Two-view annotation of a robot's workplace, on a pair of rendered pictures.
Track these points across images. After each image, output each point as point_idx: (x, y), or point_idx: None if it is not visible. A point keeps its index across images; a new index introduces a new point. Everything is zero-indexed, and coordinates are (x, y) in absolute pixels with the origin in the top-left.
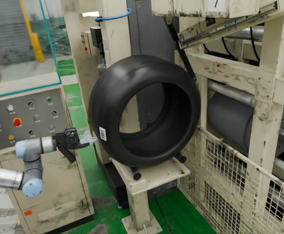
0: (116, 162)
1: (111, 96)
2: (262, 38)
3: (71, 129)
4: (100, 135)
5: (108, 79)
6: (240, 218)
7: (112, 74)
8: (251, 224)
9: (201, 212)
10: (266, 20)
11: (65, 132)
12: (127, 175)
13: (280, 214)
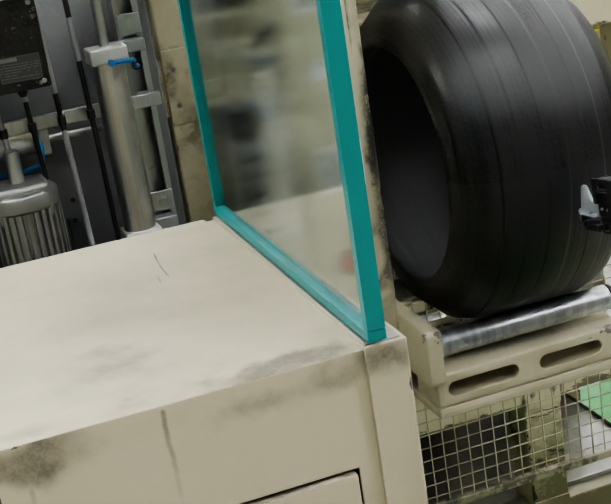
0: (503, 360)
1: (596, 41)
2: None
3: (604, 179)
4: None
5: (536, 18)
6: (526, 416)
7: (524, 7)
8: None
9: (484, 488)
10: None
11: None
12: (581, 331)
13: (439, 438)
